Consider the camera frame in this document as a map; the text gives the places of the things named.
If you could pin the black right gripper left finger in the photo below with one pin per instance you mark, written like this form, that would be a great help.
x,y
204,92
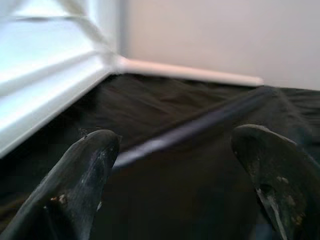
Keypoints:
x,y
70,187

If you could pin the white plastic table leg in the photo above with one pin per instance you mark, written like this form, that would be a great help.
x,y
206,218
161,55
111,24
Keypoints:
x,y
187,72

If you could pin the black plastic table cover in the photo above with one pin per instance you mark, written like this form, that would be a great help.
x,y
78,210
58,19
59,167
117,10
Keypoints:
x,y
162,112

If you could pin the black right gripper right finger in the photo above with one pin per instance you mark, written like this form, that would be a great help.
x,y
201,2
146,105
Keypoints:
x,y
282,180

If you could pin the white plastic table top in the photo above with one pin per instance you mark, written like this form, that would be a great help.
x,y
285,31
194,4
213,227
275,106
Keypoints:
x,y
37,75

